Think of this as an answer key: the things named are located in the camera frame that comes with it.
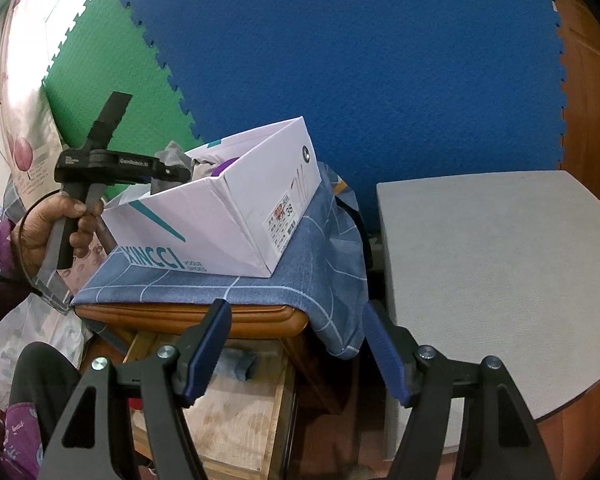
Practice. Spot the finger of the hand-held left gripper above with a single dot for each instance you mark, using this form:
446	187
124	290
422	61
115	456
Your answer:
172	173

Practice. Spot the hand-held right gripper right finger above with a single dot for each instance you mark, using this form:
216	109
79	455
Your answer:
380	350

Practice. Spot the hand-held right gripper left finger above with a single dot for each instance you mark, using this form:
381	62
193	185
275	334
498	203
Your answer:
207	350

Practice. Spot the grey underwear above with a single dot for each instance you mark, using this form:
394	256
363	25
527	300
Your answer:
172	154

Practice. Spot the light blue underwear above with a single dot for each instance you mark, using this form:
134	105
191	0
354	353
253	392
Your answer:
235	365

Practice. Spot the purple underwear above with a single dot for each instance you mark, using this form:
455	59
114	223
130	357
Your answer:
226	166

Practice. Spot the white shoe box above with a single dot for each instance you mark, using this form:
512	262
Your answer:
205	225

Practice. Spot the wooden drawer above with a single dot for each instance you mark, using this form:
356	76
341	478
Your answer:
230	425

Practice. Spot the person's left forearm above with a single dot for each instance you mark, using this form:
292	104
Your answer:
0	270

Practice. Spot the person's left hand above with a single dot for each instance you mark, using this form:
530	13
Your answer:
30	235

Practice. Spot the brown wooden nightstand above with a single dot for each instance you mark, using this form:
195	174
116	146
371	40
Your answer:
205	320

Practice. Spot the green foam mat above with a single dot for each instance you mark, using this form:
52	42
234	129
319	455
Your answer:
120	90

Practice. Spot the beige floral curtain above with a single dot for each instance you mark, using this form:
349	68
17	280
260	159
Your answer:
30	110

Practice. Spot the blue plaid fabric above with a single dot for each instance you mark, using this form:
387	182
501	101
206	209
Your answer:
12	200

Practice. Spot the blue checked cloth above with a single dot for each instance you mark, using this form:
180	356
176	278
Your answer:
300	285

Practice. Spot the grey table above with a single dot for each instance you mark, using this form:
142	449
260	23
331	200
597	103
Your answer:
480	270

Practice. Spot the person's dark trouser leg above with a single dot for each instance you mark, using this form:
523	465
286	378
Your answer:
35	385

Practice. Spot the person's purple printed clothing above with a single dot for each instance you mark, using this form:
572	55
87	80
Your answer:
15	440

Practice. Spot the blue foam mat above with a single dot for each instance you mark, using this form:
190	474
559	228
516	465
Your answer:
380	60

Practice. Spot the brown wooden panel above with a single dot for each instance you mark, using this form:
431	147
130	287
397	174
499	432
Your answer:
590	110

